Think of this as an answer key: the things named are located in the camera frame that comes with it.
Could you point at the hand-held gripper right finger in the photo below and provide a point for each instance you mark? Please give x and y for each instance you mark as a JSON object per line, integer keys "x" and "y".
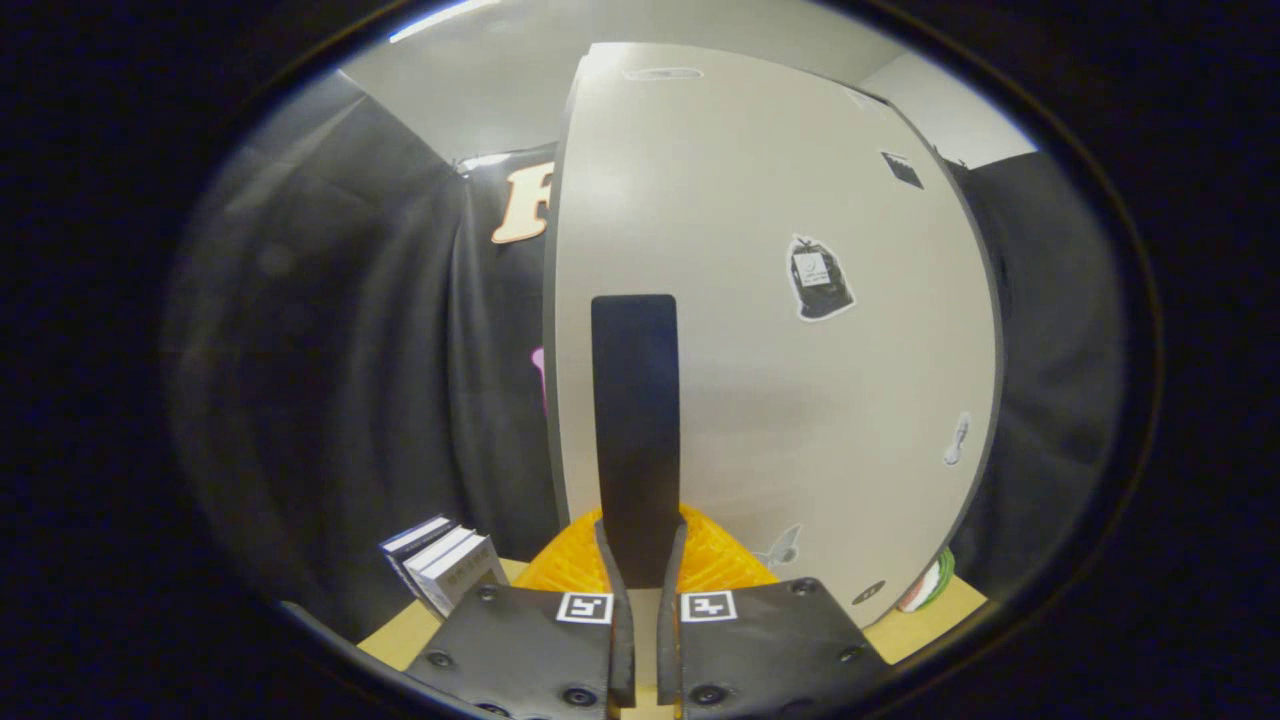
{"x": 668, "y": 640}

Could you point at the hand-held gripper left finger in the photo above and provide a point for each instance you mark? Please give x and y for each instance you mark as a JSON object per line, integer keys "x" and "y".
{"x": 622, "y": 640}

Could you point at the white dark-cover book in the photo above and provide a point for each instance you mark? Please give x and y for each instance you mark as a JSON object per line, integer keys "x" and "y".
{"x": 435, "y": 550}
{"x": 415, "y": 535}
{"x": 465, "y": 580}

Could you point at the green white striped object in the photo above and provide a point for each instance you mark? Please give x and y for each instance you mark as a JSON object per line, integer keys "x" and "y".
{"x": 928, "y": 585}

